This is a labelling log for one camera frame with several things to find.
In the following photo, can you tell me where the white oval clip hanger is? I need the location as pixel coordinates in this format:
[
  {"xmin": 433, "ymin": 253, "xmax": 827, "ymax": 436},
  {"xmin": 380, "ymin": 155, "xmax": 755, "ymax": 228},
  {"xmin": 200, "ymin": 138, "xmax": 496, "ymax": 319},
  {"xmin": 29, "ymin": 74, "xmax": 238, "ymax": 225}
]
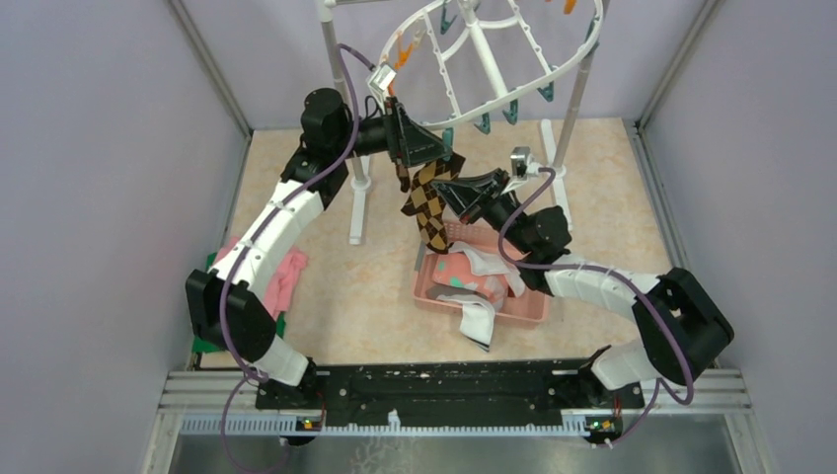
[{"xmin": 376, "ymin": 1, "xmax": 594, "ymax": 129}]

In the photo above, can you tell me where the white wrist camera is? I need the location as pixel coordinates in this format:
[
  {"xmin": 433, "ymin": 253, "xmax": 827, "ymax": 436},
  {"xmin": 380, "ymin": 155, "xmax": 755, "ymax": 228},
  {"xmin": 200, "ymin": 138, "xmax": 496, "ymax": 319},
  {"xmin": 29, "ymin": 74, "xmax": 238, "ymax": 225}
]
[
  {"xmin": 509, "ymin": 146, "xmax": 558, "ymax": 183},
  {"xmin": 366, "ymin": 62, "xmax": 397, "ymax": 103}
]

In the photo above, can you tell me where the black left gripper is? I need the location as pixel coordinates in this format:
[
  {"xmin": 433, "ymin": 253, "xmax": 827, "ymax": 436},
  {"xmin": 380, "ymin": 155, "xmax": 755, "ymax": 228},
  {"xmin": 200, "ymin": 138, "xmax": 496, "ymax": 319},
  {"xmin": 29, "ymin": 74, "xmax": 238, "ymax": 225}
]
[{"xmin": 332, "ymin": 95, "xmax": 451, "ymax": 168}]

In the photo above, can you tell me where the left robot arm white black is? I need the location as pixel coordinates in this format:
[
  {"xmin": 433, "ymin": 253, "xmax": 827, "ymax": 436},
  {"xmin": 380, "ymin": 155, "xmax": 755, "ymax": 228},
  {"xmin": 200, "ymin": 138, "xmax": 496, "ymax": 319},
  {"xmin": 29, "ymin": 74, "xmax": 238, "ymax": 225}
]
[{"xmin": 185, "ymin": 88, "xmax": 452, "ymax": 409}]

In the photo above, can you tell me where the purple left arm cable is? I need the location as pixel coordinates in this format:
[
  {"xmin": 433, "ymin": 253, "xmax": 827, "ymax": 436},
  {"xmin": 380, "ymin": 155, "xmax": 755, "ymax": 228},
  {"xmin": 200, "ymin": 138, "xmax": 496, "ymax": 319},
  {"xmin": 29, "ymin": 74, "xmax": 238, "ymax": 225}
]
[{"xmin": 219, "ymin": 42, "xmax": 377, "ymax": 474}]

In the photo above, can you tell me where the pink plastic basket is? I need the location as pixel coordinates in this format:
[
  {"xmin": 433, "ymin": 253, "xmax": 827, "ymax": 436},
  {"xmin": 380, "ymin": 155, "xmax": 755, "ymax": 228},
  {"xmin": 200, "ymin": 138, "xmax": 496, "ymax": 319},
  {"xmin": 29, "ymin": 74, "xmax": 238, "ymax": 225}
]
[{"xmin": 412, "ymin": 221, "xmax": 550, "ymax": 329}]

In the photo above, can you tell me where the pink folded cloth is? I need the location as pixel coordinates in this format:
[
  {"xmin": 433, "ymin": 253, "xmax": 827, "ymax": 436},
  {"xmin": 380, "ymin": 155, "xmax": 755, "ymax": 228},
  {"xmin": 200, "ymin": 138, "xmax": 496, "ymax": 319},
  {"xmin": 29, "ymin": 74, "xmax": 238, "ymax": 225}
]
[{"xmin": 263, "ymin": 246, "xmax": 308, "ymax": 322}]

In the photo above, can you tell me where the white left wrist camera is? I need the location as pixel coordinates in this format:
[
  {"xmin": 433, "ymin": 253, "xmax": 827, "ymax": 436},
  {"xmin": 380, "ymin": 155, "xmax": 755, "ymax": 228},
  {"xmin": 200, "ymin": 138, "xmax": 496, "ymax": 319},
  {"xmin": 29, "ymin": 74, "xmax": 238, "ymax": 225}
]
[{"xmin": 366, "ymin": 62, "xmax": 397, "ymax": 103}]

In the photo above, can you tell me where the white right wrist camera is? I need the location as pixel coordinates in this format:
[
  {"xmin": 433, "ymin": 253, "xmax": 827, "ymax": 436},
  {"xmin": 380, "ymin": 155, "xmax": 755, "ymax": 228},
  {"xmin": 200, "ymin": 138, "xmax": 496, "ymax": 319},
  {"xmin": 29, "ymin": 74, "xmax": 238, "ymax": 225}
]
[{"xmin": 509, "ymin": 146, "xmax": 558, "ymax": 183}]

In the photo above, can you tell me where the pink dotted sock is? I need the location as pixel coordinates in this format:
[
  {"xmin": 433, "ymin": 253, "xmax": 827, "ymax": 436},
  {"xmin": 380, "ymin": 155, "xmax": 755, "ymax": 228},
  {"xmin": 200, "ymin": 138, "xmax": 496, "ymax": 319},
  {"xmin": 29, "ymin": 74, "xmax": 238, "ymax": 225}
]
[{"xmin": 431, "ymin": 253, "xmax": 509, "ymax": 310}]

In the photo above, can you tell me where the brown argyle sock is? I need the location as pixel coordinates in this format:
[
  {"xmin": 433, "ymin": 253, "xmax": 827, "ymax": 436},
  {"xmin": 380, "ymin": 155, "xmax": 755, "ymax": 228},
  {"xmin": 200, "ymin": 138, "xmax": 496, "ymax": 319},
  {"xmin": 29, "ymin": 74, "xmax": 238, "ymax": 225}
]
[
  {"xmin": 401, "ymin": 153, "xmax": 466, "ymax": 254},
  {"xmin": 395, "ymin": 163, "xmax": 412, "ymax": 194}
]

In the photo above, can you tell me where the white black striped sock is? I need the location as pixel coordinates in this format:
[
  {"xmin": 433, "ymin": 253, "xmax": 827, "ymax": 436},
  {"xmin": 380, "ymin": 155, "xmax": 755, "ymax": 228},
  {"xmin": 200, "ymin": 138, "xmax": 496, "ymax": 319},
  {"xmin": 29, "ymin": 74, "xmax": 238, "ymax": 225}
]
[
  {"xmin": 444, "ymin": 241, "xmax": 526, "ymax": 297},
  {"xmin": 436, "ymin": 294, "xmax": 505, "ymax": 353}
]

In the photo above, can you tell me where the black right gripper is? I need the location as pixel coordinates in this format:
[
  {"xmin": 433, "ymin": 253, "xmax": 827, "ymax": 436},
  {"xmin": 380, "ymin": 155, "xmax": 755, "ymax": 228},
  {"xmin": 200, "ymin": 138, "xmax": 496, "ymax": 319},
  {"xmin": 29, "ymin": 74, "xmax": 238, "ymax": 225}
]
[{"xmin": 430, "ymin": 168, "xmax": 534, "ymax": 255}]

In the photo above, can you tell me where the white black striped sock front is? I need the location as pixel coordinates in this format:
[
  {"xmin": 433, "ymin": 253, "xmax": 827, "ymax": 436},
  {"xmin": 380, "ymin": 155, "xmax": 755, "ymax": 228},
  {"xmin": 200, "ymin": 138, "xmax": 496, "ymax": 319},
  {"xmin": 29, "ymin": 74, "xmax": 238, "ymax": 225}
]
[{"xmin": 444, "ymin": 241, "xmax": 526, "ymax": 297}]

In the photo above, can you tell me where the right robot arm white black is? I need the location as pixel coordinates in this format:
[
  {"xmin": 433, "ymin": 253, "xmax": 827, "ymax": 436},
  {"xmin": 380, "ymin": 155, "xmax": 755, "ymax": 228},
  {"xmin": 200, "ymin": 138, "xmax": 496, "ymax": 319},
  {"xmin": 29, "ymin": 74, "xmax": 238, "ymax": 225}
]
[{"xmin": 431, "ymin": 169, "xmax": 735, "ymax": 407}]

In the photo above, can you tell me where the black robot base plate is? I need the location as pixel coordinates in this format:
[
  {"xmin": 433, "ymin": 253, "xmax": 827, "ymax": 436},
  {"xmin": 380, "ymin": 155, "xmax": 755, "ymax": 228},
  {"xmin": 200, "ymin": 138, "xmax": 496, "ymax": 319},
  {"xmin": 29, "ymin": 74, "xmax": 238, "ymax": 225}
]
[{"xmin": 255, "ymin": 358, "xmax": 645, "ymax": 442}]

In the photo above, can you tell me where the white drying rack stand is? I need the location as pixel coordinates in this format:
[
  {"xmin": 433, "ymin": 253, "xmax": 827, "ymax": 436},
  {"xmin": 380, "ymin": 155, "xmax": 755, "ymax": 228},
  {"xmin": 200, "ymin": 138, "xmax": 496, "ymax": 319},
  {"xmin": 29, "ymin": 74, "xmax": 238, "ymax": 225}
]
[{"xmin": 315, "ymin": 0, "xmax": 611, "ymax": 246}]

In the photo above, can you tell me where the green folded cloth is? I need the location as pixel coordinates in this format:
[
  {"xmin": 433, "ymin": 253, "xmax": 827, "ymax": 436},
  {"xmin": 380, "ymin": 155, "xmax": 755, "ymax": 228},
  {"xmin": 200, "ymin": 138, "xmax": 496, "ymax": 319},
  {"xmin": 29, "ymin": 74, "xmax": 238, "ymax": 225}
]
[{"xmin": 191, "ymin": 252, "xmax": 289, "ymax": 355}]

